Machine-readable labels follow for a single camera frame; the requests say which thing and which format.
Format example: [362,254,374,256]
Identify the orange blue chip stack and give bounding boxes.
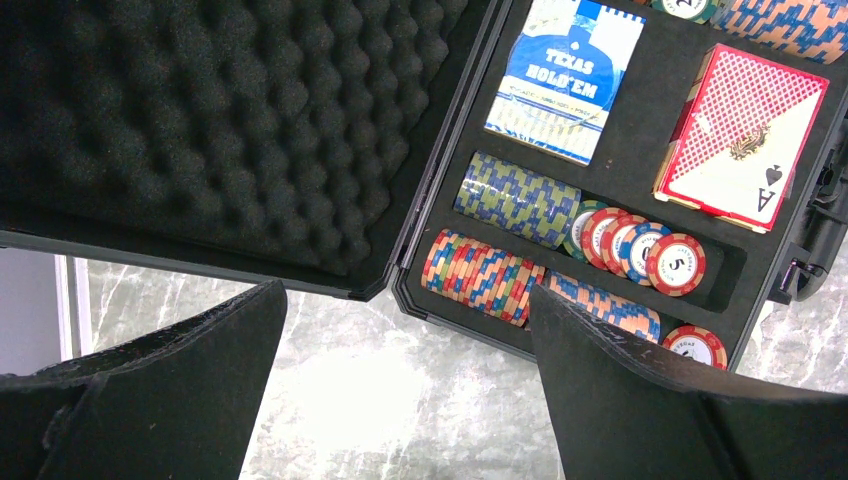
[547,271,661,343]

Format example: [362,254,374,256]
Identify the red yellow blue chip stack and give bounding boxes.
[421,229,546,328]

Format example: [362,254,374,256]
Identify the grey chip stack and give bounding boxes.
[710,0,847,64]

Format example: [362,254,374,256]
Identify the green white single chip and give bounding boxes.
[650,0,719,24]

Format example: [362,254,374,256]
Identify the blue white card deck box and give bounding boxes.
[484,0,646,166]

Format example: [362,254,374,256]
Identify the black poker chip case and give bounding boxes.
[1,1,847,364]

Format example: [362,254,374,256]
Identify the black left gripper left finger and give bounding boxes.
[1,281,287,479]

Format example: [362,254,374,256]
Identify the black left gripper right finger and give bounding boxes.
[530,287,847,479]

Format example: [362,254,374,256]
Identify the red card deck box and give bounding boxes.
[652,44,829,234]

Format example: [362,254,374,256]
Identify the red white loose chips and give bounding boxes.
[562,200,707,297]

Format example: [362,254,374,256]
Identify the red white single chip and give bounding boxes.
[662,325,728,370]

